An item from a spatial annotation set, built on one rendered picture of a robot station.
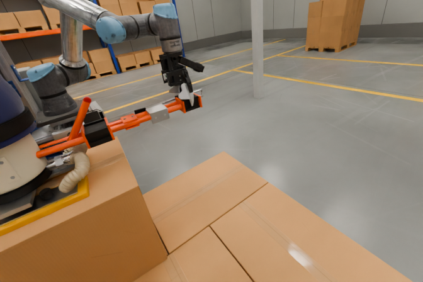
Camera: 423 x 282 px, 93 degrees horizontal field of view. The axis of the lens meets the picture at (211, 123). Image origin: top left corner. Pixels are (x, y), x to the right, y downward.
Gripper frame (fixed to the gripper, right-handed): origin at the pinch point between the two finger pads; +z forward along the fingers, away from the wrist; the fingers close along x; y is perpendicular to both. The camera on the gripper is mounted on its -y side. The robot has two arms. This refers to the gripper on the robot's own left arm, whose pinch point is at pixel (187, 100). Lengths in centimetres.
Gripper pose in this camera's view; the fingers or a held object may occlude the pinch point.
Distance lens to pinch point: 86.1
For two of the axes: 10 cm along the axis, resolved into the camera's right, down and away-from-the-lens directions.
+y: -8.4, 3.4, -4.3
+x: 5.3, 3.4, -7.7
